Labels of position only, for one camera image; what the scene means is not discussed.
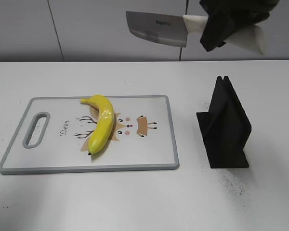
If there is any black knife stand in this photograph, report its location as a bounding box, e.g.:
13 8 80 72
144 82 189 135
196 76 251 168

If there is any yellow plastic banana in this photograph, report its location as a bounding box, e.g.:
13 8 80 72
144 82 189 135
80 95 115 155

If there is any white-handled cleaver knife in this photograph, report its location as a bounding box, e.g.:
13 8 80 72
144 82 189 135
126 11 266 54

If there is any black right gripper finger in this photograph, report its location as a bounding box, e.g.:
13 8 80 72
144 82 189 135
199 0 279 29
199 9 240 52

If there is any white grey-rimmed cutting board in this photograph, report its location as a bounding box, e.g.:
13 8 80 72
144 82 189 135
0 95 179 175

